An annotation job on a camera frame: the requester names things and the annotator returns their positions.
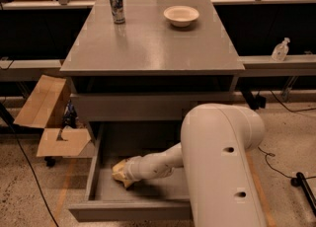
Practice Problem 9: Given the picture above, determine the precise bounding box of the cardboard box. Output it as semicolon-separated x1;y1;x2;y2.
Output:
14;75;94;158

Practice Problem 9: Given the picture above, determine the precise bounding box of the black stand base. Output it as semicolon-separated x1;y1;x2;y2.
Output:
290;172;316;217

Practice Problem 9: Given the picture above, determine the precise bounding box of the open grey middle drawer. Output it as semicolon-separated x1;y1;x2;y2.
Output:
70;121;192;222

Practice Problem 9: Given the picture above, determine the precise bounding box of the white bowl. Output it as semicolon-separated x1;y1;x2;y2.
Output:
164;6;199;28

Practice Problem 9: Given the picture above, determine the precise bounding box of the black floor cable right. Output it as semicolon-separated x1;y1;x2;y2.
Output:
258;146;297;180

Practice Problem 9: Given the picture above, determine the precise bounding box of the silver drink can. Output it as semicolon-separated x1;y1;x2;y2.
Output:
110;0;125;24

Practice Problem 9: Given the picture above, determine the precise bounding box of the clear sanitizer bottle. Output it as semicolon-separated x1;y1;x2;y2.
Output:
272;38;290;61

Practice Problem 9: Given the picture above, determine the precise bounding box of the closed grey top drawer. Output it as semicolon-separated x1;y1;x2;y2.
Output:
71;92;232;121

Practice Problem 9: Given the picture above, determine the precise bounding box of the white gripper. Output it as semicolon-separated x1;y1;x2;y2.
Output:
123;156;146;182

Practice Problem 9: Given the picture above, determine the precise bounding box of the black floor cable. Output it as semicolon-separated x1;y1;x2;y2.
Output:
0;102;61;227
258;146;297;180

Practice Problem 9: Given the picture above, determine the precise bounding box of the yellow wavy sponge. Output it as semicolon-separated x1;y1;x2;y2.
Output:
112;159;134;189

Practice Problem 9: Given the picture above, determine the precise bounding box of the black floor cable left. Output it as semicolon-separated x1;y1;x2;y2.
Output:
0;102;61;227

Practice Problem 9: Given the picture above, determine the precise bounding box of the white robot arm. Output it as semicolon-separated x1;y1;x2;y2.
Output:
123;104;267;227

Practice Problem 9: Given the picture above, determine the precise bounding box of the grey drawer cabinet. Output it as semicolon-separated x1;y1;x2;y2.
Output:
60;0;245;137

